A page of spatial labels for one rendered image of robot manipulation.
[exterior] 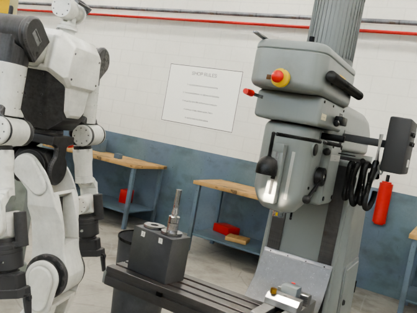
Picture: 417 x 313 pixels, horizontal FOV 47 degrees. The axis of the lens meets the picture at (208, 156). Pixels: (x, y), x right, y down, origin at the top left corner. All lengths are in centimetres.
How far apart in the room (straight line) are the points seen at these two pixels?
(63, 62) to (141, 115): 592
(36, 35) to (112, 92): 638
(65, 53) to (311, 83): 76
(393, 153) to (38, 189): 126
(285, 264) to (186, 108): 497
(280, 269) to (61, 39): 133
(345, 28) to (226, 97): 476
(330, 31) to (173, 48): 540
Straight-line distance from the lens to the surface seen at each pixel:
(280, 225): 220
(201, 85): 687
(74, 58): 152
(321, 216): 215
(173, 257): 196
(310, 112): 165
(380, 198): 582
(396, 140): 191
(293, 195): 170
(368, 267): 607
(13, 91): 141
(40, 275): 159
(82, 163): 182
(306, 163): 170
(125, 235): 392
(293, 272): 218
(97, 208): 184
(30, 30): 141
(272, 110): 169
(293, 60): 159
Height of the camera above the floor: 157
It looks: 4 degrees down
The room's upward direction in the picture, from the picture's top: 10 degrees clockwise
